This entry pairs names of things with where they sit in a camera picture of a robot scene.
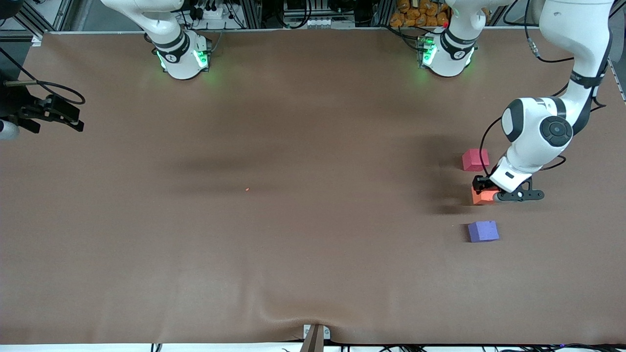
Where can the aluminium frame profile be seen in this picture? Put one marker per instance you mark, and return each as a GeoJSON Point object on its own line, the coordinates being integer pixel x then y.
{"type": "Point", "coordinates": [34, 17]}
{"type": "Point", "coordinates": [252, 13]}

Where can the pink red foam block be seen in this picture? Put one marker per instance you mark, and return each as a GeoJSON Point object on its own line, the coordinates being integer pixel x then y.
{"type": "Point", "coordinates": [474, 160]}

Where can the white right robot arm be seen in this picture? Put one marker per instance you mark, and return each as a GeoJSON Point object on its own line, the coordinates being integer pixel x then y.
{"type": "Point", "coordinates": [178, 54]}

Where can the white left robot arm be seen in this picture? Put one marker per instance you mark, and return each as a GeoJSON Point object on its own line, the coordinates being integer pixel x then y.
{"type": "Point", "coordinates": [533, 127]}

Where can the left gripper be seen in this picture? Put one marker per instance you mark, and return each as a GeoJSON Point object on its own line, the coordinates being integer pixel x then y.
{"type": "Point", "coordinates": [481, 184]}

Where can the table cover mat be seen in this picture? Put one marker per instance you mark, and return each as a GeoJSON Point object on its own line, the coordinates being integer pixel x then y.
{"type": "Point", "coordinates": [313, 122]}

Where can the white power strip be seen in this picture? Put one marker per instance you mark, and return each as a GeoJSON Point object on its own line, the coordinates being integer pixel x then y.
{"type": "Point", "coordinates": [210, 12]}

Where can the purple foam block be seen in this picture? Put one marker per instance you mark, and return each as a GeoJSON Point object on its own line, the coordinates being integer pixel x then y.
{"type": "Point", "coordinates": [483, 231]}

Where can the white corner bracket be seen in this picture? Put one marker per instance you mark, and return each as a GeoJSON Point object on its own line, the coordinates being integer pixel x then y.
{"type": "Point", "coordinates": [36, 40]}

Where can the white connector strip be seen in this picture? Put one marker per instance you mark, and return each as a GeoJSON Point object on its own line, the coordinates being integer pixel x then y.
{"type": "Point", "coordinates": [318, 22]}

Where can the pile of orange packets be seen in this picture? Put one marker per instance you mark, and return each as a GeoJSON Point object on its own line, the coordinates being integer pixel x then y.
{"type": "Point", "coordinates": [420, 13]}

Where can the orange foam block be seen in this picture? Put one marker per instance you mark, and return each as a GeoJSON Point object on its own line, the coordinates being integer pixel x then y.
{"type": "Point", "coordinates": [481, 198]}

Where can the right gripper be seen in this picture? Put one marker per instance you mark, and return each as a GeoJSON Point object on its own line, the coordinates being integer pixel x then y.
{"type": "Point", "coordinates": [19, 104]}

